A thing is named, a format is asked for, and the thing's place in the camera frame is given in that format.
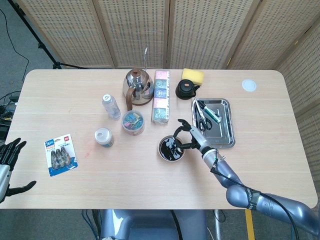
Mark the white round table grommet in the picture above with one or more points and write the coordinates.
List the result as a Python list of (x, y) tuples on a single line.
[(249, 85)]

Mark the grey robot torso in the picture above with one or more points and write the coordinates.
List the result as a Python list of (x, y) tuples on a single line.
[(150, 225)]

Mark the small white-lidded can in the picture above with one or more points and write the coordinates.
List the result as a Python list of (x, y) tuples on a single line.
[(103, 138)]

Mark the multicolour tissue pack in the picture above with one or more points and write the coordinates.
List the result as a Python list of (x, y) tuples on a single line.
[(161, 100)]

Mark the green marker pen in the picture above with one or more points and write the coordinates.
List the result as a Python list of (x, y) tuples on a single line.
[(211, 113)]

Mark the small black teapot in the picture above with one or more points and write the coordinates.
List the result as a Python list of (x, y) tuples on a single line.
[(185, 88)]

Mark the black tripod stand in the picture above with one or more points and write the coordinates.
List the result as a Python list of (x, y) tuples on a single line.
[(45, 48)]

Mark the beige bowl of dark liquid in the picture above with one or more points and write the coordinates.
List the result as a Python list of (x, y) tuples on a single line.
[(170, 160)]

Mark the metal table leg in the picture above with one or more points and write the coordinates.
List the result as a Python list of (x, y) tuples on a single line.
[(218, 225)]

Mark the clear jar of binder clips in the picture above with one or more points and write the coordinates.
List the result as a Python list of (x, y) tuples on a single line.
[(133, 123)]

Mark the yellow sponge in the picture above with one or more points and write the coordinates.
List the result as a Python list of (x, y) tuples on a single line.
[(193, 75)]

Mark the black scissors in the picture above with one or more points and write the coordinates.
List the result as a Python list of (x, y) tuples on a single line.
[(203, 123)]

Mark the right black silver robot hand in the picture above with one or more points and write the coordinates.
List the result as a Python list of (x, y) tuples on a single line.
[(200, 138)]

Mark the stainless steel tray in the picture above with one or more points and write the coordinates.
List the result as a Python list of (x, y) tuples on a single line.
[(220, 135)]

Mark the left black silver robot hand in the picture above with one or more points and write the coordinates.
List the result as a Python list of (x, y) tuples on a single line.
[(7, 155)]

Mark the wooden rattan folding screen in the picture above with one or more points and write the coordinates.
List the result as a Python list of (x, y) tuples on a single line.
[(137, 30)]

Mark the clear plastic water bottle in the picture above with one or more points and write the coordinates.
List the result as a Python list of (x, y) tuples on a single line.
[(111, 107)]

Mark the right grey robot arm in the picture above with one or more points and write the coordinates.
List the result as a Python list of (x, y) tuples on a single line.
[(275, 202)]

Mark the steel gooseneck kettle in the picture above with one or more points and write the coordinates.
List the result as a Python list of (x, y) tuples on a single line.
[(138, 85)]

